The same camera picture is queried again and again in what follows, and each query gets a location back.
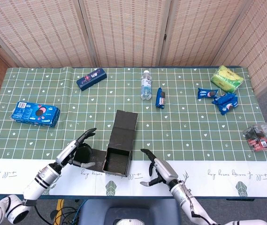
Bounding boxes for blue Oreo snack packet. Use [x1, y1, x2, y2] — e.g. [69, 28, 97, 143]
[212, 92, 237, 105]
[217, 96, 239, 116]

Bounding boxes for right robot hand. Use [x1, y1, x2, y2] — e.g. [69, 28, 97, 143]
[139, 149, 179, 188]

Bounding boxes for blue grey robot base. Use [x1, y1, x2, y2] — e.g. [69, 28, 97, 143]
[78, 199, 181, 225]

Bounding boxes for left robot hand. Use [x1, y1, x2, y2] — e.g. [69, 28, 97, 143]
[55, 127, 98, 168]

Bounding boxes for black cable tangle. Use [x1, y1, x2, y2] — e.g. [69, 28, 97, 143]
[34, 203, 80, 225]

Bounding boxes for red black clear plastic package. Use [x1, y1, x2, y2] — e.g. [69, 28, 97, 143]
[243, 122, 267, 152]

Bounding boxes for long dark blue box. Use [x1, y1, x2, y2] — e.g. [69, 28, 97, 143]
[76, 67, 107, 91]

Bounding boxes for green grid tablecloth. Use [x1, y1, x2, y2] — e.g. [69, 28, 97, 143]
[0, 67, 267, 196]

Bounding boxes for black paper box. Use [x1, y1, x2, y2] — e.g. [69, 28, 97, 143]
[92, 110, 138, 178]

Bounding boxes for blue Oreo packet white label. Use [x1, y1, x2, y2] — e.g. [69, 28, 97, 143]
[155, 87, 167, 110]

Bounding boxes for clear plastic water bottle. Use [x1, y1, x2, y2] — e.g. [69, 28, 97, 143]
[140, 69, 153, 101]

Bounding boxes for yellow strap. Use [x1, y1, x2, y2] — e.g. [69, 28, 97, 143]
[54, 199, 64, 225]

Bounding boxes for blue Oreo packet pink cookie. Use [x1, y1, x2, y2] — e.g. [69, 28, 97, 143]
[197, 88, 219, 99]

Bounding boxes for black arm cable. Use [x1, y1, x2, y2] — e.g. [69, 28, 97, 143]
[180, 181, 210, 222]

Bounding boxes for large blue Oreo carton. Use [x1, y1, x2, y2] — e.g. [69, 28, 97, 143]
[10, 101, 61, 128]

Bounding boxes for blue cable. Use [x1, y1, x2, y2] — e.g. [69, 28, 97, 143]
[73, 199, 87, 225]

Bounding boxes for woven folding screen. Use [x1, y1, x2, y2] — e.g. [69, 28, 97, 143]
[0, 0, 267, 97]

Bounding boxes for green yellow snack bag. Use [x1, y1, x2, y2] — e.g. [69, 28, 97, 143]
[210, 65, 244, 93]

